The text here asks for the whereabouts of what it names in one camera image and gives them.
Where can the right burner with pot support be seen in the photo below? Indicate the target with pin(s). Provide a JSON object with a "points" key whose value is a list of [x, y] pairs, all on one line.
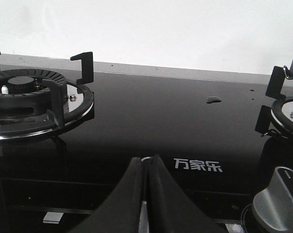
{"points": [[278, 118]]}

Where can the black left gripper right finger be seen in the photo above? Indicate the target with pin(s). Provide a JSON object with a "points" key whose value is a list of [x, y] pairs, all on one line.
{"points": [[170, 210]]}

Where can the burner with pot support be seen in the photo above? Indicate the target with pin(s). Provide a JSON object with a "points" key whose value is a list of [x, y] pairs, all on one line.
{"points": [[278, 118], [38, 102]]}

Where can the left burner with pot support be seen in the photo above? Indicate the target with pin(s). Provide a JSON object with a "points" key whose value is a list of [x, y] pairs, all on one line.
{"points": [[38, 102]]}

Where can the silver stove control knob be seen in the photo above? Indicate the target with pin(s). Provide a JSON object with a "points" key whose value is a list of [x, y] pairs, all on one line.
{"points": [[273, 206]]}

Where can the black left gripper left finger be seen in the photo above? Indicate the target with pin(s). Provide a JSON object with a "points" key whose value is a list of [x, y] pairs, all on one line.
{"points": [[120, 212]]}

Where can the black glass gas stove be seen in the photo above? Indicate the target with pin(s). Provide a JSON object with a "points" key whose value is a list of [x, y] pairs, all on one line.
{"points": [[203, 131]]}

